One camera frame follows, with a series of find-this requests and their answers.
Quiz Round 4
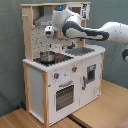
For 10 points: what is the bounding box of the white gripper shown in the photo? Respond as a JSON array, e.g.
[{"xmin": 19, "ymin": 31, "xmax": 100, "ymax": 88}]
[{"xmin": 45, "ymin": 26, "xmax": 55, "ymax": 37}]

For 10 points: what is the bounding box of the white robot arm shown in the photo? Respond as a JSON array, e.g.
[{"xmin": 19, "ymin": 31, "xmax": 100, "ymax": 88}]
[{"xmin": 45, "ymin": 6, "xmax": 128, "ymax": 62}]

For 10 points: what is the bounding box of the wooden toy kitchen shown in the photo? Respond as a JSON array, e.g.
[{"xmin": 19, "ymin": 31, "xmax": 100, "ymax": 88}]
[{"xmin": 22, "ymin": 2, "xmax": 105, "ymax": 127}]

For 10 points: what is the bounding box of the grey range hood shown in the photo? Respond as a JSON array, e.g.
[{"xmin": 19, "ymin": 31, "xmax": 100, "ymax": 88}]
[{"xmin": 34, "ymin": 6, "xmax": 52, "ymax": 27}]

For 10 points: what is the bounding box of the small metal pot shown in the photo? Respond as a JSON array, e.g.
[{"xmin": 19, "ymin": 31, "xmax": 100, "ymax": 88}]
[{"xmin": 40, "ymin": 51, "xmax": 55, "ymax": 62}]

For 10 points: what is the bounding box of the black toy faucet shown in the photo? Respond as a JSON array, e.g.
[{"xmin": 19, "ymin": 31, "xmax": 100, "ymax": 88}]
[{"xmin": 67, "ymin": 42, "xmax": 75, "ymax": 49}]

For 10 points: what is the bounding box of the black toy stovetop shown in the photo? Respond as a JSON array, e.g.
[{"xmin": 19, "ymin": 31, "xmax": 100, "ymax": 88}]
[{"xmin": 35, "ymin": 53, "xmax": 71, "ymax": 66}]

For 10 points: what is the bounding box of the toy microwave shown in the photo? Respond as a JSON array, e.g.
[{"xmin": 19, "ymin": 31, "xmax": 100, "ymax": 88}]
[{"xmin": 67, "ymin": 3, "xmax": 90, "ymax": 19}]

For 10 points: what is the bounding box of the red right oven knob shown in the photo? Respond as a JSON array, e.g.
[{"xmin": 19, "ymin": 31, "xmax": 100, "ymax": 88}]
[{"xmin": 71, "ymin": 65, "xmax": 79, "ymax": 73}]

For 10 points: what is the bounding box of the red oven knob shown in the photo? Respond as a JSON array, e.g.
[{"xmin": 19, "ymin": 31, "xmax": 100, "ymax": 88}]
[
  {"xmin": 71, "ymin": 65, "xmax": 79, "ymax": 73},
  {"xmin": 54, "ymin": 73, "xmax": 60, "ymax": 79}
]

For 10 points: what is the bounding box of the red left oven knob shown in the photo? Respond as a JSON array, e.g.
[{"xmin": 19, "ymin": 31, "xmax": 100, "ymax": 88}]
[{"xmin": 54, "ymin": 73, "xmax": 60, "ymax": 79}]

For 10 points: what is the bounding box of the white cabinet door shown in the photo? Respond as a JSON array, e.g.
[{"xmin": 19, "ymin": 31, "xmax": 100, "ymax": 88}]
[{"xmin": 80, "ymin": 55, "xmax": 102, "ymax": 106}]

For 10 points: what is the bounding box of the toy oven door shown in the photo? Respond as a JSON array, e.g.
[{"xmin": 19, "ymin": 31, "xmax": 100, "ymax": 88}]
[{"xmin": 49, "ymin": 79, "xmax": 79, "ymax": 116}]

